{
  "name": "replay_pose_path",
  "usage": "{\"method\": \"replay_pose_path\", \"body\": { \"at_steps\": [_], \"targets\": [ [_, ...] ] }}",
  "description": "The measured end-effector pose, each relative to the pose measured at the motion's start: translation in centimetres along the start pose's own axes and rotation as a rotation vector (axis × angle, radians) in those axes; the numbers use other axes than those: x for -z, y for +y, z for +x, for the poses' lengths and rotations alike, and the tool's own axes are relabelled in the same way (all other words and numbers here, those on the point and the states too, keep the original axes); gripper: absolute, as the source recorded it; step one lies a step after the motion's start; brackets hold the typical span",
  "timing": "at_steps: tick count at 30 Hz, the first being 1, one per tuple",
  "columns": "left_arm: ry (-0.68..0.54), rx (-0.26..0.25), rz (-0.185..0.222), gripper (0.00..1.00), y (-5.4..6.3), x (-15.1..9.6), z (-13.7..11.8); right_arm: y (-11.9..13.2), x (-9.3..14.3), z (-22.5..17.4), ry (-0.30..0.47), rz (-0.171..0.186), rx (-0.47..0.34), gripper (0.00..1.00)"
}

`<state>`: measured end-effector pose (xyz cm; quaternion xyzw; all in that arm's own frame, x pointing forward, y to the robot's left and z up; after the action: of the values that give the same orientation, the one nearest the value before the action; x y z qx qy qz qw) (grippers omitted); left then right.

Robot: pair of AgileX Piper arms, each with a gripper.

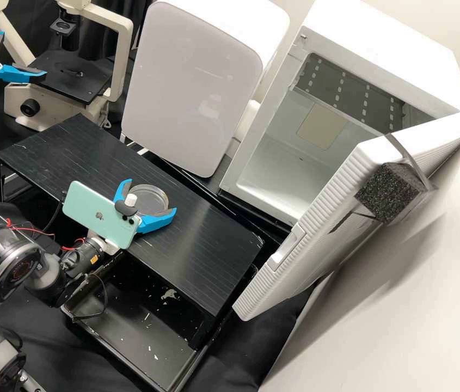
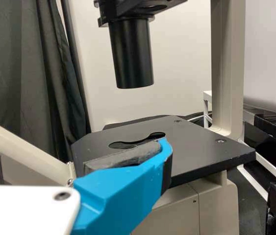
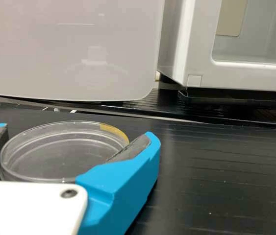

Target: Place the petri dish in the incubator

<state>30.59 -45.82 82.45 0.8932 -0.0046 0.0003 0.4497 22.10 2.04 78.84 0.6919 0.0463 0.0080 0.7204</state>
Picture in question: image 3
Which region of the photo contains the white box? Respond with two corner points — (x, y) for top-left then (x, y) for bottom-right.
(0, 0), (166, 101)

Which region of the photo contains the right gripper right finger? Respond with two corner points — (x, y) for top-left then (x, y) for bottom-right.
(75, 131), (162, 235)

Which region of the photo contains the petri dish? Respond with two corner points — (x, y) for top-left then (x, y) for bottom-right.
(0, 120), (130, 184)

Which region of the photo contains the white incubator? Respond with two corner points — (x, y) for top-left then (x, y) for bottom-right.
(157, 0), (276, 94)

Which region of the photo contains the black platform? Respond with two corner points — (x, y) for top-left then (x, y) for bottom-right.
(0, 105), (276, 235)
(0, 87), (276, 128)

